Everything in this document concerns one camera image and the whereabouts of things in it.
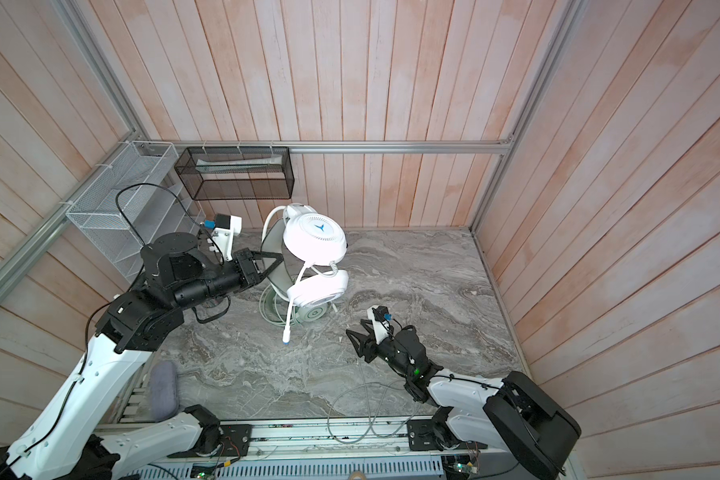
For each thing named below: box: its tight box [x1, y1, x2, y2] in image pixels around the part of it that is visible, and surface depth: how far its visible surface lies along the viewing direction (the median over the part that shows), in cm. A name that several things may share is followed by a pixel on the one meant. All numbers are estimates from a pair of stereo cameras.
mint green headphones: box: [264, 287, 337, 323], surface depth 92 cm
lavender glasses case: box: [150, 360, 179, 422], surface depth 78 cm
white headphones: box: [262, 204, 350, 344], surface depth 44 cm
